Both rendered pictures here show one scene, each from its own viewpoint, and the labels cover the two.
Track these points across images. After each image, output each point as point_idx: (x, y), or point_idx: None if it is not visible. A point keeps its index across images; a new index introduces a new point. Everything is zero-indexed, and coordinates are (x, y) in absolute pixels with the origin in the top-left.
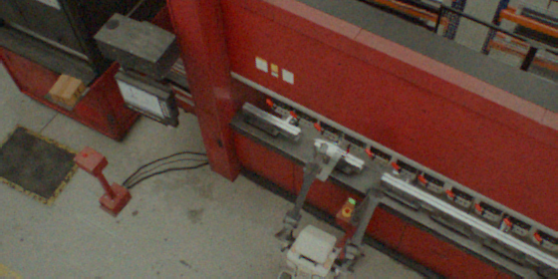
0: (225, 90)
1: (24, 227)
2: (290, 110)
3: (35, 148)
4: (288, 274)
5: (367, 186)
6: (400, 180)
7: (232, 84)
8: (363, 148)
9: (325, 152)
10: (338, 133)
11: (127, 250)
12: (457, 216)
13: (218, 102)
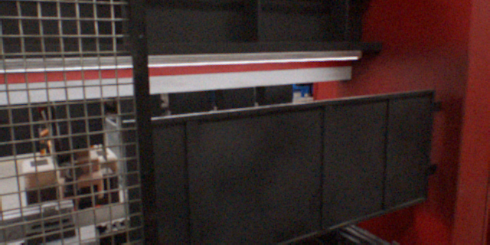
0: (328, 91)
1: None
2: (257, 104)
3: None
4: (105, 173)
5: (93, 213)
6: (32, 212)
7: (339, 96)
8: (118, 123)
9: (161, 115)
10: (168, 104)
11: None
12: None
13: (315, 95)
